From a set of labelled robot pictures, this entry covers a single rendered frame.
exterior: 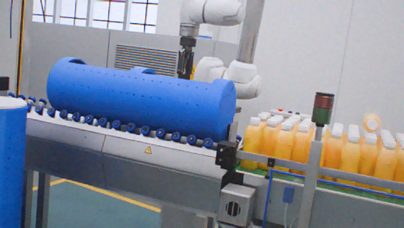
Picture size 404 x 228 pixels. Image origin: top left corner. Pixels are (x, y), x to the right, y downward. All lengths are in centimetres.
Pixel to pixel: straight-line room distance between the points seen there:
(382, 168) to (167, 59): 236
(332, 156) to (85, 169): 115
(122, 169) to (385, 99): 298
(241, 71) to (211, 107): 61
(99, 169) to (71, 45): 241
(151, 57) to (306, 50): 165
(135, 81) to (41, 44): 280
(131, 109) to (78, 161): 41
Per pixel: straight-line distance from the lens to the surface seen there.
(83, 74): 203
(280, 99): 453
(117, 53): 392
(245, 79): 230
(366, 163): 168
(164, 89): 182
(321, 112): 139
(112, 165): 200
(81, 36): 422
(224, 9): 180
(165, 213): 255
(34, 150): 227
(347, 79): 439
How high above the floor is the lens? 134
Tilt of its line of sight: 8 degrees down
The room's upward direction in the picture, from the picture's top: 7 degrees clockwise
